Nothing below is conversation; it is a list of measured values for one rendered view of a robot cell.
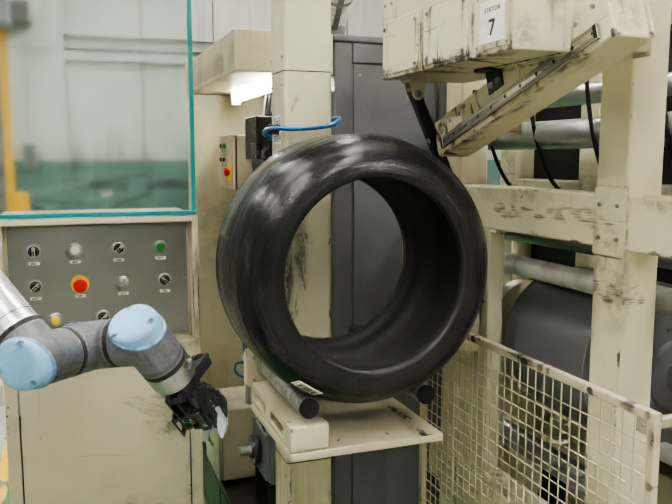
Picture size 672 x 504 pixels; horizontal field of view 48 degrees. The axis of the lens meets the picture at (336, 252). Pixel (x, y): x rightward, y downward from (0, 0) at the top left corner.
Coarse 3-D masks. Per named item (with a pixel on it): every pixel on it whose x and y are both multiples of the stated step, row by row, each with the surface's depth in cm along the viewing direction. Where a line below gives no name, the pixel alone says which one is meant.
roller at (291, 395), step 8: (264, 368) 188; (272, 376) 181; (280, 384) 175; (280, 392) 175; (288, 392) 169; (296, 392) 166; (288, 400) 168; (296, 400) 163; (304, 400) 160; (312, 400) 161; (296, 408) 162; (304, 408) 160; (312, 408) 161; (304, 416) 161; (312, 416) 161
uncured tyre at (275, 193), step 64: (256, 192) 154; (320, 192) 151; (384, 192) 187; (448, 192) 161; (256, 256) 150; (448, 256) 187; (256, 320) 152; (384, 320) 191; (448, 320) 166; (320, 384) 157; (384, 384) 162
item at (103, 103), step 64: (0, 0) 198; (64, 0) 203; (128, 0) 209; (0, 64) 200; (64, 64) 205; (128, 64) 211; (192, 64) 216; (0, 128) 202; (64, 128) 207; (128, 128) 213; (192, 128) 218; (0, 192) 203; (64, 192) 209; (128, 192) 215; (192, 192) 221
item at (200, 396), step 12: (192, 384) 141; (204, 384) 147; (168, 396) 140; (180, 396) 138; (192, 396) 144; (204, 396) 145; (180, 408) 140; (192, 408) 143; (204, 408) 142; (180, 420) 143; (192, 420) 144; (204, 420) 143; (216, 420) 146; (180, 432) 145
